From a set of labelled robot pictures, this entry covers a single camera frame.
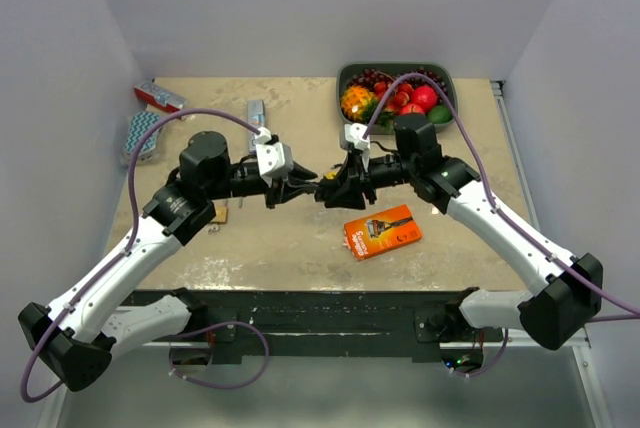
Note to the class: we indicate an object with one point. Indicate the red apple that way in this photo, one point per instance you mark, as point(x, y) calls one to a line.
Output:
point(425, 97)
point(411, 108)

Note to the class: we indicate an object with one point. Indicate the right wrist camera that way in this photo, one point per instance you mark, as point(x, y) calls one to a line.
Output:
point(355, 135)

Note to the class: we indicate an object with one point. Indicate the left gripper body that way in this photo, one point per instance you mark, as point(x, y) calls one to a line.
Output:
point(273, 192)

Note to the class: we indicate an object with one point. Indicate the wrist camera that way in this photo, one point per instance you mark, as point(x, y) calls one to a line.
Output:
point(355, 135)
point(274, 158)

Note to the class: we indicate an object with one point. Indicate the black base frame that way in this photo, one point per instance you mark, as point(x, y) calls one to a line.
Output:
point(411, 325)

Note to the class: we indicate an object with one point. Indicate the red toothpaste box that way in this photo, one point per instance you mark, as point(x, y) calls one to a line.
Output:
point(159, 97)

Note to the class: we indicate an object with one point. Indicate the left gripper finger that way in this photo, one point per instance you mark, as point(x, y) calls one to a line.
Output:
point(300, 174)
point(290, 192)

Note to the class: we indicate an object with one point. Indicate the grey fruit tray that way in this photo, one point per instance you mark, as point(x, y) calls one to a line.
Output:
point(385, 118)

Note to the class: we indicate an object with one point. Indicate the blue zigzag sponge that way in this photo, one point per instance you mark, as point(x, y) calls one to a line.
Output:
point(139, 124)

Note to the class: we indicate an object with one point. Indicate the red apple front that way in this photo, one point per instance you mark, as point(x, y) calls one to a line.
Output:
point(411, 108)

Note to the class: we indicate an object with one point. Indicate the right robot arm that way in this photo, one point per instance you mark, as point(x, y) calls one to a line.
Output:
point(561, 289)

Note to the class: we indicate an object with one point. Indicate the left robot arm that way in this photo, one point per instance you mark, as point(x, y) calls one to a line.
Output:
point(77, 334)

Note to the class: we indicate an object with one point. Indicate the orange razor box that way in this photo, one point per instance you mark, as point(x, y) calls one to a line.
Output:
point(378, 233)

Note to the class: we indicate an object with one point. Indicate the red strawberries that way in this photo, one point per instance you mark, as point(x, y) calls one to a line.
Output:
point(399, 98)

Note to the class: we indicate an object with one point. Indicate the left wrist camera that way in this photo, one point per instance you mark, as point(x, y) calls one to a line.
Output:
point(274, 158)

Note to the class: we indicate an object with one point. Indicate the dark grapes bunch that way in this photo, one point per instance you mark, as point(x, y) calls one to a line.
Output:
point(378, 79)

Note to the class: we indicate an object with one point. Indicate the brass padlock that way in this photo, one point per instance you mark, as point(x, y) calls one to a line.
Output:
point(223, 210)

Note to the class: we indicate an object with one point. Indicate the purple toothpaste box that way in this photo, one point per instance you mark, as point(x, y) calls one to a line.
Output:
point(256, 116)

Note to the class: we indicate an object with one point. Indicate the red apple back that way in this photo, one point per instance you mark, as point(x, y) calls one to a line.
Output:
point(425, 97)

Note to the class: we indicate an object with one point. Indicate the orange pineapple toy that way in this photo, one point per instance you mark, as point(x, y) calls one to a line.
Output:
point(356, 104)

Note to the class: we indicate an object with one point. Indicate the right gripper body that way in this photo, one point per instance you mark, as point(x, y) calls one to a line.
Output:
point(361, 166)

